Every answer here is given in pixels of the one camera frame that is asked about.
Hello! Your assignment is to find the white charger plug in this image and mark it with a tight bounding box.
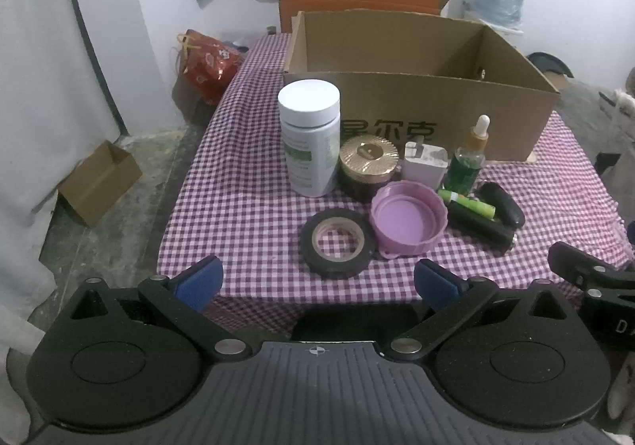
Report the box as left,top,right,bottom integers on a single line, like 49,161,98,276
401,140,450,188

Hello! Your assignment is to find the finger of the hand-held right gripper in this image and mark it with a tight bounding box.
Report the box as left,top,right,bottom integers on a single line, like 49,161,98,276
548,241,635,297

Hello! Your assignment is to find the small open cardboard box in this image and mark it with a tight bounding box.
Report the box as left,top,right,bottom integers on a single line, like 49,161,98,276
57,140,144,227

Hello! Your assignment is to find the green dropper bottle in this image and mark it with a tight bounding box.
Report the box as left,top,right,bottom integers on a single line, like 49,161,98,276
444,114,492,195

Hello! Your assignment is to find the pink plastic lid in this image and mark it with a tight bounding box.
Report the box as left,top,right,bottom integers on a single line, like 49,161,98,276
369,180,448,260

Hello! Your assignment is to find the red gift bag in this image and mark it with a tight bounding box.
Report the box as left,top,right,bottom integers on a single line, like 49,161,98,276
176,29,244,106

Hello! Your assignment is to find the black tape roll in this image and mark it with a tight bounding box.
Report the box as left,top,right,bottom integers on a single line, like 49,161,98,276
300,208,376,279

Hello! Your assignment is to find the purple checked tablecloth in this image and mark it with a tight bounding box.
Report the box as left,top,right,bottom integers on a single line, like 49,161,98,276
156,32,635,322

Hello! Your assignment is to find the large brown cardboard box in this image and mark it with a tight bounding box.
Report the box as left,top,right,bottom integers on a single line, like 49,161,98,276
283,9,561,163

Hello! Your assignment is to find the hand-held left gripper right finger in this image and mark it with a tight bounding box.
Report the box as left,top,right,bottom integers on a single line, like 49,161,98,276
384,257,579,361

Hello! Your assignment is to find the black tube with gold cap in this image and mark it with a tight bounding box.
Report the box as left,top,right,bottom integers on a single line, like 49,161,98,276
445,182,525,254

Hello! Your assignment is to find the black round basin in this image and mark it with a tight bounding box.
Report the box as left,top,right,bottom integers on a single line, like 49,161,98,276
526,50,573,79

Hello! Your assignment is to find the grey curtain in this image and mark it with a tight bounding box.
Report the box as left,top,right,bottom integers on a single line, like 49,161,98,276
0,0,124,327

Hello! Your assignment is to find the white supplement bottle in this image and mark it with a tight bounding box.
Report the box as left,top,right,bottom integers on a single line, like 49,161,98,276
277,79,342,198

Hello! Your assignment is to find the green lip balm tube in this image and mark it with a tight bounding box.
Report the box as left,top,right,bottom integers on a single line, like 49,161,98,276
437,189,496,220

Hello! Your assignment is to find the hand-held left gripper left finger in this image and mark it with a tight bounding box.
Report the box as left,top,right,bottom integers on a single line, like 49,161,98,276
68,255,251,361

